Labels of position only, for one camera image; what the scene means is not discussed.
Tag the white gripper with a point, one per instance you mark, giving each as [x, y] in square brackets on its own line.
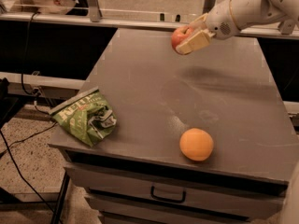
[219, 20]

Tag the red apple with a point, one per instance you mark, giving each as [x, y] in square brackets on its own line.
[179, 35]

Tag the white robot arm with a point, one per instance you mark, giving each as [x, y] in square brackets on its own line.
[247, 13]

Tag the grey drawer cabinet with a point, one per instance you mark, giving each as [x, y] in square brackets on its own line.
[226, 90]

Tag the orange fruit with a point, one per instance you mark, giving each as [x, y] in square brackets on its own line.
[196, 144]

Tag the green chip bag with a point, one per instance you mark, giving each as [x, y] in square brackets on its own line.
[87, 116]

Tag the metal rail bracket right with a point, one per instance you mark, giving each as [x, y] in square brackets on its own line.
[286, 27]

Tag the metal rail bracket left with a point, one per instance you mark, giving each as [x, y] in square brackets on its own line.
[94, 10]

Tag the black drawer handle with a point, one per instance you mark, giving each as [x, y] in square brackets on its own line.
[165, 195]

